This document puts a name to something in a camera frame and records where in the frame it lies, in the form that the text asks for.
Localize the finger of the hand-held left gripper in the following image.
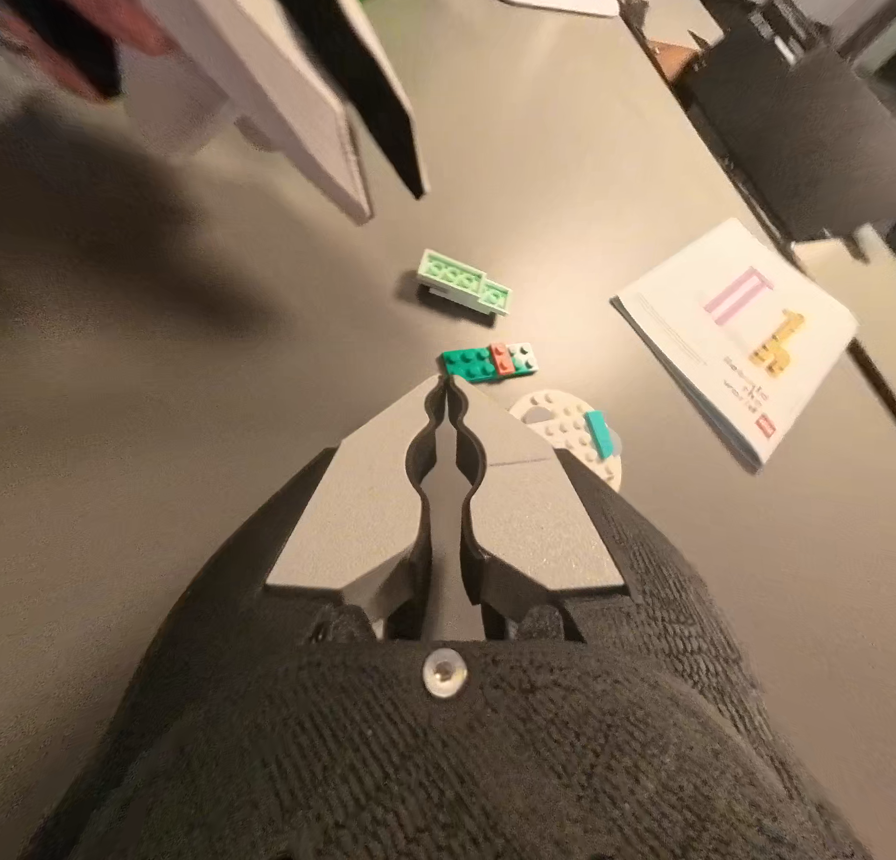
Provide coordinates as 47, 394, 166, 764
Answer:
248, 0, 429, 201
129, 0, 375, 225

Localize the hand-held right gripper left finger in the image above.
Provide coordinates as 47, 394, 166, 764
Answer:
265, 373, 449, 643

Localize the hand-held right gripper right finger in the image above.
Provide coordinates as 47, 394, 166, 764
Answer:
448, 373, 627, 643

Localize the teal and mint lego assembly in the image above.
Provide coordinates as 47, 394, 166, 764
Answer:
440, 341, 541, 385

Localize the mint green lego assembly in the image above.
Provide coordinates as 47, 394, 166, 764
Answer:
414, 247, 514, 318

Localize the round white lego plate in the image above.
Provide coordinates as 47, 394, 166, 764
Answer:
507, 390, 624, 493

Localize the person's left hand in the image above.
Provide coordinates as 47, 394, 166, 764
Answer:
0, 0, 176, 101

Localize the white instruction booklet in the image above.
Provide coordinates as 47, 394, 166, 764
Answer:
610, 217, 861, 475

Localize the black office chair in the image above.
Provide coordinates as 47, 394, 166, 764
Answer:
672, 20, 896, 245

